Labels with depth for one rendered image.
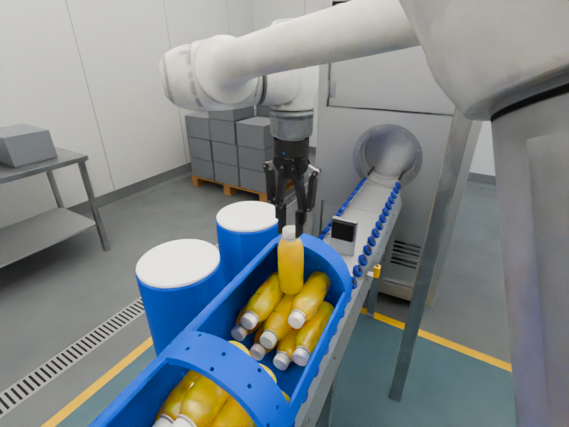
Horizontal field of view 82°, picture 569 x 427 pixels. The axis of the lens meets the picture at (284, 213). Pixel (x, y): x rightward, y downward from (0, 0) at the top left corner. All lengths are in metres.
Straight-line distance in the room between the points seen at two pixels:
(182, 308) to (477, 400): 1.69
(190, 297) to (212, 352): 0.52
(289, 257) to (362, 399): 1.38
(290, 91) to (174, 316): 0.81
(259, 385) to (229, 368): 0.06
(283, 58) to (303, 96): 0.21
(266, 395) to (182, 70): 0.54
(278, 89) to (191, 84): 0.15
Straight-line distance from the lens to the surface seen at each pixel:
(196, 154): 4.38
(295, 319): 0.83
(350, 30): 0.41
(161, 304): 1.15
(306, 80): 0.65
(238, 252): 1.38
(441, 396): 2.21
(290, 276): 0.83
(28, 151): 3.11
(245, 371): 0.61
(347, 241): 1.33
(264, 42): 0.46
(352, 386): 2.10
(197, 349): 0.63
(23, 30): 3.93
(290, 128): 0.66
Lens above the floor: 1.70
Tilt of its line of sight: 27 degrees down
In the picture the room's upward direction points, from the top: straight up
